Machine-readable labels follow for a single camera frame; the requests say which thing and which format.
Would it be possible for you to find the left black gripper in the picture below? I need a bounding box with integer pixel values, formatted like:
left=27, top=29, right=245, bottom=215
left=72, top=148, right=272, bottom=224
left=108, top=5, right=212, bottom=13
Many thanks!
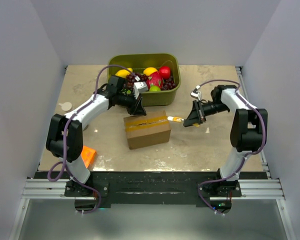
left=116, top=89, right=146, bottom=116

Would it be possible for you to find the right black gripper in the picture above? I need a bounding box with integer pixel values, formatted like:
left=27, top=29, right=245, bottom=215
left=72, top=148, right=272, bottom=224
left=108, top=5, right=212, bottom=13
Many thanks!
left=183, top=100, right=229, bottom=128

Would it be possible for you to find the yellow utility knife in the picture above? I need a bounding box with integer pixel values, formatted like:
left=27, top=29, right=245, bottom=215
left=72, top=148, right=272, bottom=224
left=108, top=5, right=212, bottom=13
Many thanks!
left=167, top=116, right=186, bottom=124

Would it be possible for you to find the brown taped cardboard box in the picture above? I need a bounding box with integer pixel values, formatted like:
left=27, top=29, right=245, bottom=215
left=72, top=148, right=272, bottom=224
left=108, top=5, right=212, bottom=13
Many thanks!
left=123, top=110, right=171, bottom=150

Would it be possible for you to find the olive green plastic bin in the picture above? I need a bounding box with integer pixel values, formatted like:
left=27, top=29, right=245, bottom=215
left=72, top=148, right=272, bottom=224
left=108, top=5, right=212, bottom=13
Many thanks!
left=108, top=53, right=181, bottom=107

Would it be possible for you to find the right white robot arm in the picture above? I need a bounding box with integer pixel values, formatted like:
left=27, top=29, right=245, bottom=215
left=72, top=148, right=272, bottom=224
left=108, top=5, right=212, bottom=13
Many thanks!
left=183, top=85, right=268, bottom=197

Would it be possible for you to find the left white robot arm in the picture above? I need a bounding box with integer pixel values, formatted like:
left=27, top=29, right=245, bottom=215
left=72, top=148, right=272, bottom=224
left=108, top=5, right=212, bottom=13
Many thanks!
left=45, top=75, right=148, bottom=196

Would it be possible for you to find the green lime fruit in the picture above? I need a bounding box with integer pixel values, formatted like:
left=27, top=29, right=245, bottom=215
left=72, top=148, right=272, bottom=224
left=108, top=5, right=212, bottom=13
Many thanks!
left=149, top=85, right=161, bottom=92

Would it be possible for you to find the red grape bunch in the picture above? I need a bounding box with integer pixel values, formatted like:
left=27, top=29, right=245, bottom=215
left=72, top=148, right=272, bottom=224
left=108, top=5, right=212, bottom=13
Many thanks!
left=125, top=72, right=149, bottom=91

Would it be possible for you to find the yellow mango fruit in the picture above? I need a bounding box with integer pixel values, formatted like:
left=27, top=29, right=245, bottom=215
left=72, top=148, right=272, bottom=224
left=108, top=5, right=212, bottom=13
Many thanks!
left=115, top=68, right=133, bottom=78

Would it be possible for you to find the yellow lemon fruit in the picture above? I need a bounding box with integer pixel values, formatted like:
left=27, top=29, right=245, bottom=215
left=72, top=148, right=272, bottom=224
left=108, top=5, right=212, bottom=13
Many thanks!
left=143, top=67, right=158, bottom=76

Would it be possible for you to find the red apple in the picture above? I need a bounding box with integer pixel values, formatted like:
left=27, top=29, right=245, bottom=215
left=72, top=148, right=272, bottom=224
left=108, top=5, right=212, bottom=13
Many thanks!
left=158, top=65, right=172, bottom=80

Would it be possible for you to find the orange patterned block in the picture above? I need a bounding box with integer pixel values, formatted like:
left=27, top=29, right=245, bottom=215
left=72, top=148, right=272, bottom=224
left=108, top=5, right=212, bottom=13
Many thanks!
left=81, top=145, right=97, bottom=168

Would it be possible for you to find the bottle with beige cap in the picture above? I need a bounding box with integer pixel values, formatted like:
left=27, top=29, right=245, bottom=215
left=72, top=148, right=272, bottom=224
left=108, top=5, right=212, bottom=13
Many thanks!
left=58, top=102, right=73, bottom=112

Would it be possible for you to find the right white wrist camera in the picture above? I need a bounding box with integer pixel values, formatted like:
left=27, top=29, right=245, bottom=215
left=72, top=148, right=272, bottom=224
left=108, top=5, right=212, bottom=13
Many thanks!
left=190, top=85, right=202, bottom=101

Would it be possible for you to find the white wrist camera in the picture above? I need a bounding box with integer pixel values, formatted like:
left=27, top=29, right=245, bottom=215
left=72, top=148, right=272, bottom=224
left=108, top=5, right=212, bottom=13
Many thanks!
left=133, top=75, right=149, bottom=99
left=190, top=85, right=202, bottom=101

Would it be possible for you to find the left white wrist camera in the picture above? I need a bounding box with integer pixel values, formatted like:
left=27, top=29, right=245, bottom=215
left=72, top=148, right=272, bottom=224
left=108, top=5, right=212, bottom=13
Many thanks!
left=133, top=75, right=149, bottom=99

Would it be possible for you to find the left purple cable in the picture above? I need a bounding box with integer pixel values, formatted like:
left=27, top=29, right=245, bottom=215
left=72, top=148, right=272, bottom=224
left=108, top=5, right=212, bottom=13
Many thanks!
left=46, top=64, right=141, bottom=215

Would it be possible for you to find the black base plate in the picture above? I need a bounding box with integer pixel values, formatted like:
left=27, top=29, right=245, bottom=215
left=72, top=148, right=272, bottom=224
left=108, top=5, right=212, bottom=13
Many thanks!
left=34, top=170, right=243, bottom=208

